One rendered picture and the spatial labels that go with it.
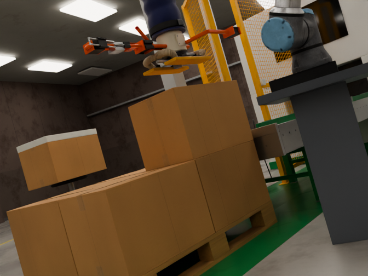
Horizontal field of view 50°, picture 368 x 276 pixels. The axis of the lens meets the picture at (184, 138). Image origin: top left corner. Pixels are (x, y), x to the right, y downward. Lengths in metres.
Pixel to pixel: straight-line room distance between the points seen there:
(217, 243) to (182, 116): 0.69
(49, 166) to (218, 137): 1.69
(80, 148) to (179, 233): 1.94
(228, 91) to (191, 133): 0.48
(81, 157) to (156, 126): 1.54
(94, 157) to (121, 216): 2.09
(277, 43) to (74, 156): 2.31
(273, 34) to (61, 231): 1.36
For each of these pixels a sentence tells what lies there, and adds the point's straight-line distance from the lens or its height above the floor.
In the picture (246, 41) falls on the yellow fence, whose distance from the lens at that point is 4.08.
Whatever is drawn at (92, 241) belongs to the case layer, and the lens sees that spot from 1.89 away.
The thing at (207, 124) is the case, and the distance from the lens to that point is 2.26.
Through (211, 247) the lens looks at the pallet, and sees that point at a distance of 2.13.
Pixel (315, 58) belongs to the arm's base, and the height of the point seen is 0.85.
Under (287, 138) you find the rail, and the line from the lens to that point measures 2.64.
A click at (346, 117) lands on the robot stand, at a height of 0.55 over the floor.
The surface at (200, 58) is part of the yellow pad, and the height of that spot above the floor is 1.12.
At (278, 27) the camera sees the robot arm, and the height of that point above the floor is 1.00.
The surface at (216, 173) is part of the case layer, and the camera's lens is 2.22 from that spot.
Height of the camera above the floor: 0.63
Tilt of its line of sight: 1 degrees up
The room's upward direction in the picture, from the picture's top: 16 degrees counter-clockwise
